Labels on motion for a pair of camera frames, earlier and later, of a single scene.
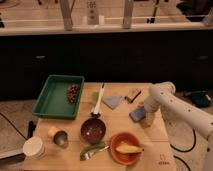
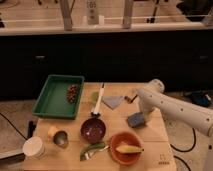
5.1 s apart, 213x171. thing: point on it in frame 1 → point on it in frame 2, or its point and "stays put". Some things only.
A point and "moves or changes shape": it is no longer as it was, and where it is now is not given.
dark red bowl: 93,130 stays put
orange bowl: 124,137 stays put
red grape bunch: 72,90 stays put
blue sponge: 138,114 moves or changes shape
